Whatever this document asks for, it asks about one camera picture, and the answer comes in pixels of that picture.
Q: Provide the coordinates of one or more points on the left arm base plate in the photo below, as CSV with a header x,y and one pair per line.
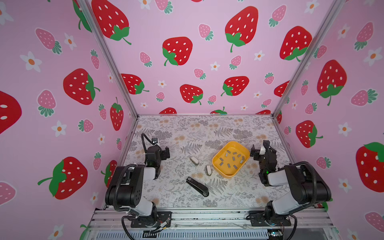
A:
x,y
157,220

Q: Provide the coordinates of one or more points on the aluminium front rail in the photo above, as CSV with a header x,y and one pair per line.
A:
x,y
214,224

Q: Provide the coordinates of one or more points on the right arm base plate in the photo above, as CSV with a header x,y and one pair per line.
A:
x,y
263,219

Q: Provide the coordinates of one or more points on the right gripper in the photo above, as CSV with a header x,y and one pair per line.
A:
x,y
261,153

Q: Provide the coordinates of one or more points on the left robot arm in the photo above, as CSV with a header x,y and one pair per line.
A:
x,y
125,190

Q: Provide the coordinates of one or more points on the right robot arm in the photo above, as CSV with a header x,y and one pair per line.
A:
x,y
307,188

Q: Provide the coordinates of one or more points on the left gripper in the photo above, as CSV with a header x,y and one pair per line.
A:
x,y
162,152

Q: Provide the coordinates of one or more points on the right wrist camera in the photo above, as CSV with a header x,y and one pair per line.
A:
x,y
265,147

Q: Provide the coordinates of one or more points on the yellow plastic tray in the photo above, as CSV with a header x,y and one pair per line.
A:
x,y
230,159

